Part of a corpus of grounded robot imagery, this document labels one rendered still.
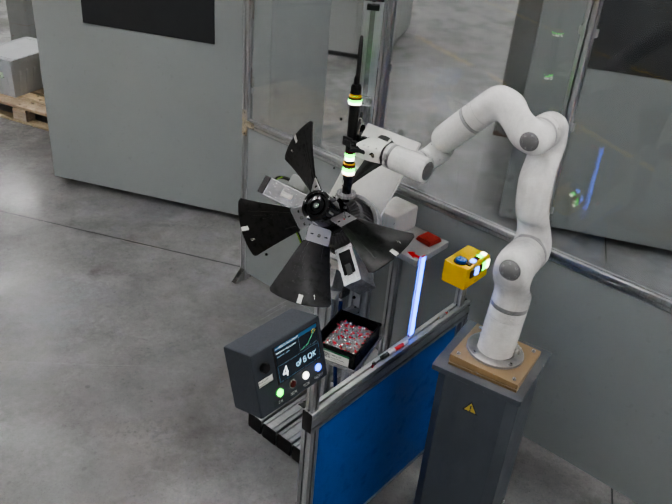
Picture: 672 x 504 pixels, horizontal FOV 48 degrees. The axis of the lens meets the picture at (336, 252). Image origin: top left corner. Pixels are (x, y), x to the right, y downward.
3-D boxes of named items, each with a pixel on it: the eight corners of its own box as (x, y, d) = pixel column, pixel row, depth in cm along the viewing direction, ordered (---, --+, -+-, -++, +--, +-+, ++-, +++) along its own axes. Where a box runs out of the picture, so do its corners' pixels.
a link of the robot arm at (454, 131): (483, 104, 233) (414, 154, 252) (457, 106, 221) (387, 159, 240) (497, 129, 231) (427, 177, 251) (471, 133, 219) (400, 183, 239)
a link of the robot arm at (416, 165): (406, 144, 246) (390, 146, 239) (440, 157, 239) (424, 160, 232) (401, 168, 249) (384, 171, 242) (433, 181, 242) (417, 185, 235)
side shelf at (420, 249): (383, 217, 348) (384, 211, 347) (448, 247, 329) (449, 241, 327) (350, 234, 332) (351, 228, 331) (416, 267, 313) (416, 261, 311)
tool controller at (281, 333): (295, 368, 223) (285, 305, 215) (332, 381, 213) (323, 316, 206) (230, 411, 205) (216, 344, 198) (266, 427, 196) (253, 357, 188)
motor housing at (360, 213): (314, 243, 299) (297, 233, 287) (342, 193, 299) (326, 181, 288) (358, 266, 286) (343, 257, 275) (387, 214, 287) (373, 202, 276)
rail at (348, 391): (458, 312, 296) (462, 296, 291) (467, 317, 293) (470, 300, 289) (301, 428, 235) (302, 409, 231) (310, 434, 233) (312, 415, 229)
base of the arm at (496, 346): (527, 345, 253) (542, 299, 244) (519, 376, 237) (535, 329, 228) (472, 327, 257) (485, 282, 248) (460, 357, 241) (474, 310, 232)
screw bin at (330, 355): (338, 323, 278) (340, 308, 275) (380, 338, 272) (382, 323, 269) (310, 355, 261) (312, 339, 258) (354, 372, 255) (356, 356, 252)
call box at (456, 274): (463, 267, 289) (468, 243, 284) (485, 278, 284) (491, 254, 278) (440, 283, 278) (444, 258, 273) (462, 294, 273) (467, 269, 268)
